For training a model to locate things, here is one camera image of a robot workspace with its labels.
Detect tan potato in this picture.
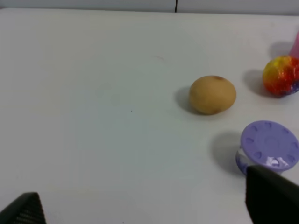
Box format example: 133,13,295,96
189,76,237,115

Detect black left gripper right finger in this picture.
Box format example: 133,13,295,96
245,166,299,224

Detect purple lidded jar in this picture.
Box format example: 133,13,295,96
235,120,299,175

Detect pink cup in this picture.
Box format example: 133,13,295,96
289,32,299,58

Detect red yellow purple ball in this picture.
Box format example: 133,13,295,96
262,56,299,98

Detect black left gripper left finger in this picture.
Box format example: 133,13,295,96
0,192,47,224

